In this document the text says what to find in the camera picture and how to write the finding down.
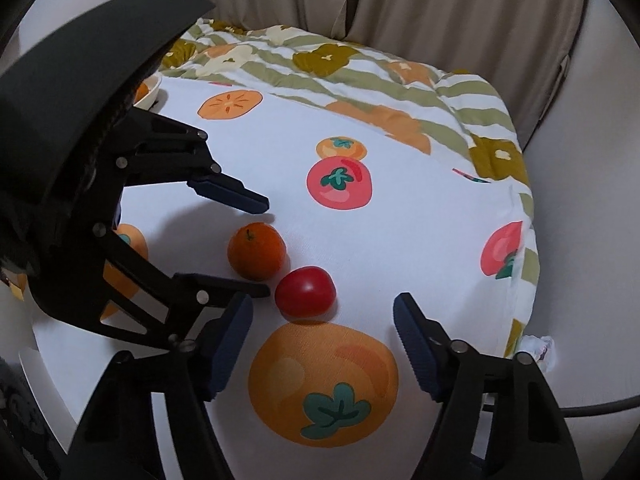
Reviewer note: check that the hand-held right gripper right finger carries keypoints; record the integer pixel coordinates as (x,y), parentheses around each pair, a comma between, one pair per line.
(415,345)

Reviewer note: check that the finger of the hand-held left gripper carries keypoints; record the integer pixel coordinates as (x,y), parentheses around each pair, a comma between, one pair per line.
(230,195)
(200,287)

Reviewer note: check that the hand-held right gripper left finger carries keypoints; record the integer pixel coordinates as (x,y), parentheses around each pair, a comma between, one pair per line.
(227,345)

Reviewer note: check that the small mandarin orange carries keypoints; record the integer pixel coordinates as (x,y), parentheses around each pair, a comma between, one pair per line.
(256,251)

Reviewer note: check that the red cherry tomato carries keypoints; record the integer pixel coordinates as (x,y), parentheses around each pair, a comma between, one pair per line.
(305,291)

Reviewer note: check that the cream ceramic bowl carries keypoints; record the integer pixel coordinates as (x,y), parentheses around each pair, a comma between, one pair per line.
(152,97)

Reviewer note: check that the white persimmon print cloth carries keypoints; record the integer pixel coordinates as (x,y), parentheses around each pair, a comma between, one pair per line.
(400,240)

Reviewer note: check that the large orange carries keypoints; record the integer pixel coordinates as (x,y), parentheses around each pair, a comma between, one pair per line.
(141,91)

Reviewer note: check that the green striped floral blanket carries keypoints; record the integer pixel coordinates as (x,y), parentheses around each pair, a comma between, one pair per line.
(350,85)

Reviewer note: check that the beige curtain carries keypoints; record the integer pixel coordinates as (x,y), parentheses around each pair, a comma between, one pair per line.
(450,10)

